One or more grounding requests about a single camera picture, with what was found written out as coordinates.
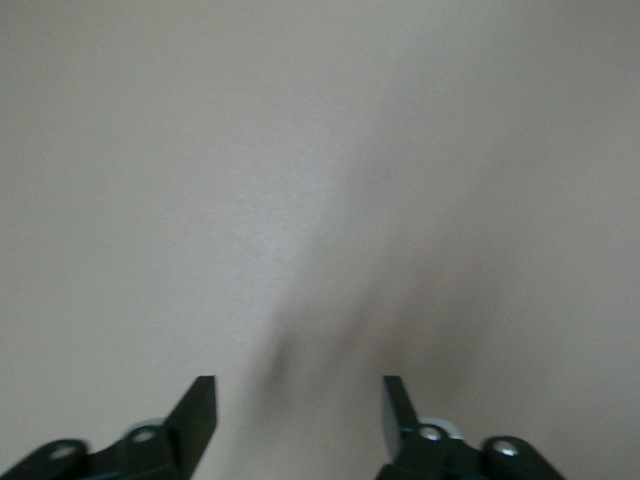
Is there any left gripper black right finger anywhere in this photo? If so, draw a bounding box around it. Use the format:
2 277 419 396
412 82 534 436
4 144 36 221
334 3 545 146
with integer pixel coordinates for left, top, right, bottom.
375 374 567 480

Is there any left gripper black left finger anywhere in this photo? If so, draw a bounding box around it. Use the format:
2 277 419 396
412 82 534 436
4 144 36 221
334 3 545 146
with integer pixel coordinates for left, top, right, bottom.
0 375 220 480

